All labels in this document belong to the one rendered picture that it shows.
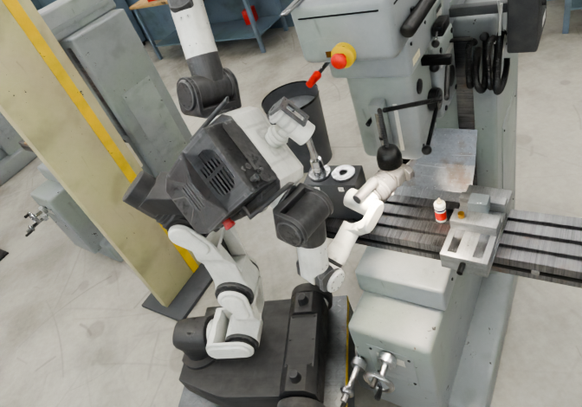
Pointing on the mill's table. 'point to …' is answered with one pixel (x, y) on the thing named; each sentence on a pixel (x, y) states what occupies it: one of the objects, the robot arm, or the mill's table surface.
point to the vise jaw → (476, 222)
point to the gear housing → (412, 48)
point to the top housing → (359, 12)
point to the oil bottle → (440, 210)
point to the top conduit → (425, 3)
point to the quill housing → (394, 93)
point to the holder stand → (339, 186)
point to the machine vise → (455, 237)
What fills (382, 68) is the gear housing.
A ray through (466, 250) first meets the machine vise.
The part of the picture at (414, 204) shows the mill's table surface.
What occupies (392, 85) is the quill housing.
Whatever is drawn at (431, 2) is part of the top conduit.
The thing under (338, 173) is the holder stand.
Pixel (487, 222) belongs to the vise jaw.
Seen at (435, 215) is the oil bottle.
